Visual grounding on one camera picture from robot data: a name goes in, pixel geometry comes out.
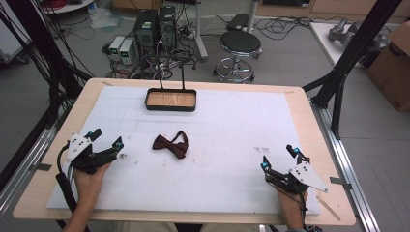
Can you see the black tape strip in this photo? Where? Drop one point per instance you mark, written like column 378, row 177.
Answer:
column 43, row 167
column 340, row 182

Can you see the black frame strut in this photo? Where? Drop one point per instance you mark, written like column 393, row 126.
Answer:
column 351, row 54
column 42, row 51

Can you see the clear plastic bag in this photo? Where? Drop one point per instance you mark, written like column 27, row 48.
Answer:
column 103, row 17

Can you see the grey metal desk leg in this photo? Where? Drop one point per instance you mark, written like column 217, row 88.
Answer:
column 252, row 14
column 200, row 35

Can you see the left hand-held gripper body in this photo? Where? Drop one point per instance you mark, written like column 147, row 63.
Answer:
column 79, row 148

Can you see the flat black box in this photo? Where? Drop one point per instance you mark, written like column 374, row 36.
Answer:
column 238, row 22

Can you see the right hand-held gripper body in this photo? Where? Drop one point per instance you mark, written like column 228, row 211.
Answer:
column 306, row 175

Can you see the white round table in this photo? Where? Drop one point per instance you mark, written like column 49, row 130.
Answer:
column 69, row 5

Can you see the black stand with wooden tray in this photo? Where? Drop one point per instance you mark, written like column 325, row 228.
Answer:
column 170, row 100

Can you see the black round stool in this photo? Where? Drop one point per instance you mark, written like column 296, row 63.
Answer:
column 240, row 43

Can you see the black computer tower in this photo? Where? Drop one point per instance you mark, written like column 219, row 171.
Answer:
column 167, row 25
column 145, row 30

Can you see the thin wooden stick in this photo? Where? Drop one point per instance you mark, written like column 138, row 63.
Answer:
column 328, row 208

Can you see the dark red bow tie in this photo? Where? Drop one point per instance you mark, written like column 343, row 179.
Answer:
column 174, row 147

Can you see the aluminium rail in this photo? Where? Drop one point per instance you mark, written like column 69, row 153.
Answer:
column 345, row 161
column 22, row 167

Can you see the grey machine part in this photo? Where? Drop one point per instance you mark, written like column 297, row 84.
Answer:
column 341, row 30

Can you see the person's left hand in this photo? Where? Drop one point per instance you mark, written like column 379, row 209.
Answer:
column 87, row 187

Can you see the white foam mat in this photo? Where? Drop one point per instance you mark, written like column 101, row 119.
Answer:
column 209, row 180

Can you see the white power supply unit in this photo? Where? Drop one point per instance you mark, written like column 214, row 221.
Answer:
column 116, row 46
column 127, row 51

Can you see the grey equipment case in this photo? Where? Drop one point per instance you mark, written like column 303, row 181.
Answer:
column 11, row 43

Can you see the white low platform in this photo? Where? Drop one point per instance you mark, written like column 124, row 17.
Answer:
column 325, row 42

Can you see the person's right hand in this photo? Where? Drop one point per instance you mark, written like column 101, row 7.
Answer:
column 293, row 208

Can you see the brown cardboard box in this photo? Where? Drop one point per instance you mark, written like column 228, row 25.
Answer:
column 391, row 71

